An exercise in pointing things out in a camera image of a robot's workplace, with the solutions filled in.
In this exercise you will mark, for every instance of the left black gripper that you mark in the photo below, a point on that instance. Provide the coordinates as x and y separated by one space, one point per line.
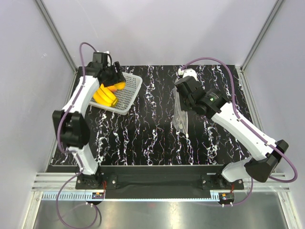
118 77

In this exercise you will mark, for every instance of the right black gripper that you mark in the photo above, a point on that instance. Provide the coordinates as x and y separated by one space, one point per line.
181 98

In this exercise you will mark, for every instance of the yellow banana bunch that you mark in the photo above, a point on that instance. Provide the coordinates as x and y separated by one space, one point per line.
105 95

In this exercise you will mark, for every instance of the clear zip top bag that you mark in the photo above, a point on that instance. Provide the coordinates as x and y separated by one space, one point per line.
180 118

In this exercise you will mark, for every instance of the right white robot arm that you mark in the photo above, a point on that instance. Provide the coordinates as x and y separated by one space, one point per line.
265 152

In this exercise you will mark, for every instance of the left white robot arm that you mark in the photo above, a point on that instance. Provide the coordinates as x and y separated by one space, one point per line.
72 131

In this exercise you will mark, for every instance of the white plastic perforated basket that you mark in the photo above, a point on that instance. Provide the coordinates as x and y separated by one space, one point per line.
126 96

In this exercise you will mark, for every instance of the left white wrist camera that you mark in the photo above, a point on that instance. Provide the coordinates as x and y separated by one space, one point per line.
106 58

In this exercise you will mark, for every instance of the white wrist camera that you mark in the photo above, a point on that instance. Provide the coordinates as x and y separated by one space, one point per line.
187 72
106 58

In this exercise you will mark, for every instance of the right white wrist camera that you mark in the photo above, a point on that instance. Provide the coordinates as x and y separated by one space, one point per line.
187 72

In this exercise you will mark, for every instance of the left aluminium frame post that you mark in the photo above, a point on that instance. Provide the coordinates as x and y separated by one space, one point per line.
52 28

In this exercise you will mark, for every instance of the aluminium frame post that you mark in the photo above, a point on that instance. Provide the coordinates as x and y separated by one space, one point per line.
52 28
266 26

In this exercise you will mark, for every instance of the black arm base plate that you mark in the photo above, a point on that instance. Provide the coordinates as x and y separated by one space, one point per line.
181 169

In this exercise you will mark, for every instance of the right aluminium frame post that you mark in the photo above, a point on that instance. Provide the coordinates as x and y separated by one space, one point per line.
266 26

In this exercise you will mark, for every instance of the front aluminium frame rail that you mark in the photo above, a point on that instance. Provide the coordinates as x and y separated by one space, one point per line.
154 183

